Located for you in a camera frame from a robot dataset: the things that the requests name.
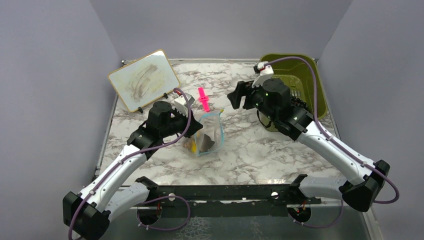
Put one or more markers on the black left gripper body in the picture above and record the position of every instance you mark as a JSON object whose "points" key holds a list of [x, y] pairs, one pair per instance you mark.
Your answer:
{"points": [[178, 124]]}

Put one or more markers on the grey toy fish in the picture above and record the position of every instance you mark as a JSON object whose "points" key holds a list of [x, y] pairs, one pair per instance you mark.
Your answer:
{"points": [[206, 144]]}

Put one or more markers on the clear zip top bag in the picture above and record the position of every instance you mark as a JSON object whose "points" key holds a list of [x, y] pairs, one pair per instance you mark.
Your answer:
{"points": [[212, 126]]}

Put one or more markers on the yellow toy banana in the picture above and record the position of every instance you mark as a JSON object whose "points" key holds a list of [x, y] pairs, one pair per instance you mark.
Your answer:
{"points": [[191, 145]]}

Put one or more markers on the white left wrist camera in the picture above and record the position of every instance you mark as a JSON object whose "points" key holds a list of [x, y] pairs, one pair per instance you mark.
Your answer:
{"points": [[182, 101]]}

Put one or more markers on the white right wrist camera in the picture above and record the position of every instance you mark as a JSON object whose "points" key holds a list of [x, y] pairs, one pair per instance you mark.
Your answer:
{"points": [[264, 72]]}

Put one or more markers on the green plastic bin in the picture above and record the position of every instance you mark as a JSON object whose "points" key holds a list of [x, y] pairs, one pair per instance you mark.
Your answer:
{"points": [[300, 74]]}

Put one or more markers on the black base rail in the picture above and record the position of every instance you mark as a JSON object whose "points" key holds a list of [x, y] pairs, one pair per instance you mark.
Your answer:
{"points": [[214, 201]]}

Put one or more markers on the wood framed whiteboard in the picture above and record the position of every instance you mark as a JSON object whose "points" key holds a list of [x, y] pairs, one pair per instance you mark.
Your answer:
{"points": [[144, 80]]}

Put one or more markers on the black toy grapes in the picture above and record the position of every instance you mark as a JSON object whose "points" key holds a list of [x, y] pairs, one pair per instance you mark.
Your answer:
{"points": [[299, 103]]}

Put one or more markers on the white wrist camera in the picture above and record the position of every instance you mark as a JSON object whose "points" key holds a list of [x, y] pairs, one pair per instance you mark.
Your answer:
{"points": [[182, 101], [264, 72]]}

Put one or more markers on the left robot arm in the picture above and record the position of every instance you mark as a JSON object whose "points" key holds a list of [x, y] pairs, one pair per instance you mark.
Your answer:
{"points": [[90, 212]]}

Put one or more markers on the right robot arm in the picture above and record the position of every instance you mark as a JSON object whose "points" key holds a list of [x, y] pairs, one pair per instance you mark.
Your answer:
{"points": [[362, 178]]}

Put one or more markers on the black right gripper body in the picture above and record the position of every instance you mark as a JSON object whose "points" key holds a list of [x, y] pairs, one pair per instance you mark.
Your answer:
{"points": [[255, 100]]}

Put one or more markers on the pink plastic bag clip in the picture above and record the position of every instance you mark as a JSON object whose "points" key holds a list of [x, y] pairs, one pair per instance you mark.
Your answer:
{"points": [[203, 99]]}

